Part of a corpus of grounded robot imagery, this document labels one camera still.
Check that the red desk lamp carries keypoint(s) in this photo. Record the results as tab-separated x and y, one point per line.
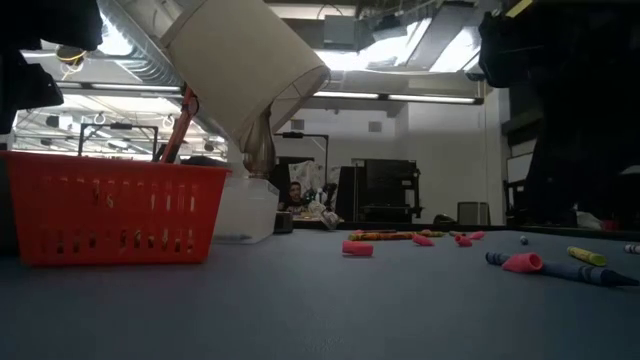
175	140

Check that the black equipment rack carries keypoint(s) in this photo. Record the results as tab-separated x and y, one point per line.
380	190

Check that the clear plastic bin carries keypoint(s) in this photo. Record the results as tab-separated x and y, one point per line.
250	210

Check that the small black floor object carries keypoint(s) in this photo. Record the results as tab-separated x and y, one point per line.
444	219

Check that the patterned white sheet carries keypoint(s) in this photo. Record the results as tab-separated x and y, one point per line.
305	175

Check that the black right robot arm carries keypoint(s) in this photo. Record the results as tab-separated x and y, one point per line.
590	100

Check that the black pole stand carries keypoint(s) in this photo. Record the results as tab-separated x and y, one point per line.
327	160

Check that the long ceiling light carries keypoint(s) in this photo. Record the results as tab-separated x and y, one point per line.
430	98
135	87

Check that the table lamp with white shade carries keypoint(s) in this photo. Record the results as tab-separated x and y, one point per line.
250	60

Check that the small black box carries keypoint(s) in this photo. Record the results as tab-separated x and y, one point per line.
283	222

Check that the black metal frame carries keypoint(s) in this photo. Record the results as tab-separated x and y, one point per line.
120	125

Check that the yellow orange crayon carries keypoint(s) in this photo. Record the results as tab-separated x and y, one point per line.
432	233

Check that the black side table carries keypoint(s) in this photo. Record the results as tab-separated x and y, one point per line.
515	200

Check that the silver ventilation duct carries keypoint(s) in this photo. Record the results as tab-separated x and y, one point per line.
140	45

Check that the white paper clutter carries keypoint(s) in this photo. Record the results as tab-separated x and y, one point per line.
322	217

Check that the grey trash can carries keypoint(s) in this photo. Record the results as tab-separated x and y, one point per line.
473	214

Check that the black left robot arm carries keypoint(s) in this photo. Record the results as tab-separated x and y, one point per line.
30	25

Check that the red plastic basket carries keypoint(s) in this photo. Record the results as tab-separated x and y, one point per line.
115	210

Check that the red orange crayon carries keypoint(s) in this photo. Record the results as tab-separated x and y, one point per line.
405	235

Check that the person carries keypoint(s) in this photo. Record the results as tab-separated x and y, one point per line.
295	192

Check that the white ceiling box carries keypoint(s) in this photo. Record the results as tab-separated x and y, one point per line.
340	30

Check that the black ceiling device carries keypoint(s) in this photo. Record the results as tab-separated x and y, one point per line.
71	55

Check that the dark purple crayon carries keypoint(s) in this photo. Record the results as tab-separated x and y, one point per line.
380	231

